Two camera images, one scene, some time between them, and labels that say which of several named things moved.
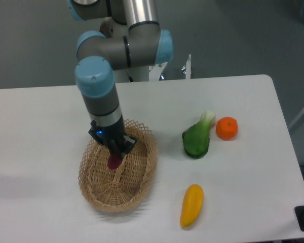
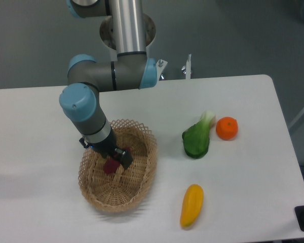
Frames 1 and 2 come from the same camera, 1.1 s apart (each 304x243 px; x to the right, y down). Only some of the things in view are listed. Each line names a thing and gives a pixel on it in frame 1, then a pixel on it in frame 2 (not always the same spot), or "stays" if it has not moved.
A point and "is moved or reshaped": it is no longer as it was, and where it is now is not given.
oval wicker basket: (118, 189) stays
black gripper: (113, 136) → (106, 148)
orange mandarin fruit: (227, 128) stays
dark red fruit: (114, 161) is moved or reshaped
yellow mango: (192, 205) stays
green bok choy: (196, 138) stays
